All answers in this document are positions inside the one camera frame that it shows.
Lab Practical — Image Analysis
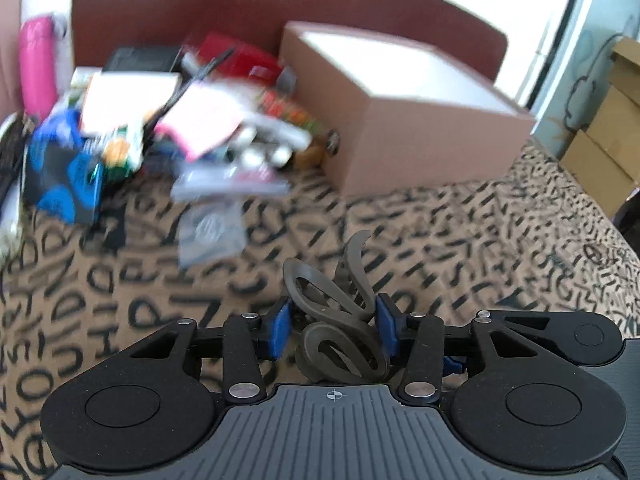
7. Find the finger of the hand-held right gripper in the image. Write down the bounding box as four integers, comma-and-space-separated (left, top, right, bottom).
486, 311, 566, 357

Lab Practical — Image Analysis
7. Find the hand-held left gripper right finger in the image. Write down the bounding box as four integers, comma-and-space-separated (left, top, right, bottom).
375, 294, 538, 405

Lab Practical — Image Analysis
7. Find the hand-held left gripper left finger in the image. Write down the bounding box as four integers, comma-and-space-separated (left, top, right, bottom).
120, 296, 292, 404

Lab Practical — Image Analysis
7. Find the grey rubber strap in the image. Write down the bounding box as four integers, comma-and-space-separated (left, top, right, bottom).
282, 230, 392, 385

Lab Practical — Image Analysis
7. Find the pink-brown cardboard storage box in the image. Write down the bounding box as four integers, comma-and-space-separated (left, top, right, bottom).
277, 21, 537, 198

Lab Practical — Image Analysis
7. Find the clear plastic bag with logo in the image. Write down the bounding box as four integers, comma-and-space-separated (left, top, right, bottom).
178, 200, 247, 268

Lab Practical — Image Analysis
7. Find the black chair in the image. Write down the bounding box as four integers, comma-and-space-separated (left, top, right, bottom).
612, 195, 640, 247

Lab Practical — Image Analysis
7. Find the clear flat packet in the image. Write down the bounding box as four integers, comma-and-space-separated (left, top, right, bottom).
170, 160, 292, 204

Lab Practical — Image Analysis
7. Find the white tube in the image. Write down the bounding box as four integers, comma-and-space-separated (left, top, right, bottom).
240, 112, 312, 152

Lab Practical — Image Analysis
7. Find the pink paper pack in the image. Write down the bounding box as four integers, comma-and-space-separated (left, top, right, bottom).
154, 85, 247, 162

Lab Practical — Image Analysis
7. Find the open brown cardboard box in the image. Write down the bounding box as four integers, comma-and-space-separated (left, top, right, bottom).
610, 36, 640, 106

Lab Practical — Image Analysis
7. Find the blue black package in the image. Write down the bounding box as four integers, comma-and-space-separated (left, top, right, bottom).
24, 109, 107, 224

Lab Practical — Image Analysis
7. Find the white flat box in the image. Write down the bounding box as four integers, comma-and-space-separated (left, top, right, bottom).
80, 71, 182, 137

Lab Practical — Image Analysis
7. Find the red box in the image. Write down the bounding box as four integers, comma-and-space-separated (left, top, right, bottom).
199, 32, 282, 82

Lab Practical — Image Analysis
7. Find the brown wooden board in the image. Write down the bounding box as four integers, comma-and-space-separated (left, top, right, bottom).
70, 0, 509, 92

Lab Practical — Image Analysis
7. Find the pink bottle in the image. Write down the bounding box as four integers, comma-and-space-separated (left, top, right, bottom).
19, 16, 58, 118

